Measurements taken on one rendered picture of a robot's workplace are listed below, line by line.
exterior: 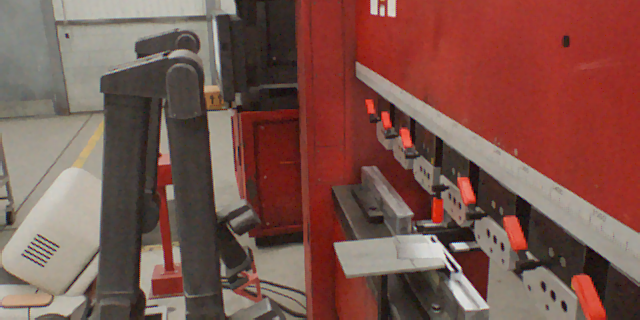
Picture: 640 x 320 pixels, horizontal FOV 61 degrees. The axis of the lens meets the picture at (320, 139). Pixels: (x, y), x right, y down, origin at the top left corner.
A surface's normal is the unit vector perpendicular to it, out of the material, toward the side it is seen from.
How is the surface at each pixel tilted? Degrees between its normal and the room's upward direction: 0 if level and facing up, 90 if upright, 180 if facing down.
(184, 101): 90
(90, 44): 90
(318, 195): 90
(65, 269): 90
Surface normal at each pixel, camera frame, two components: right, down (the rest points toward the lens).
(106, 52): 0.22, 0.27
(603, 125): -0.99, 0.07
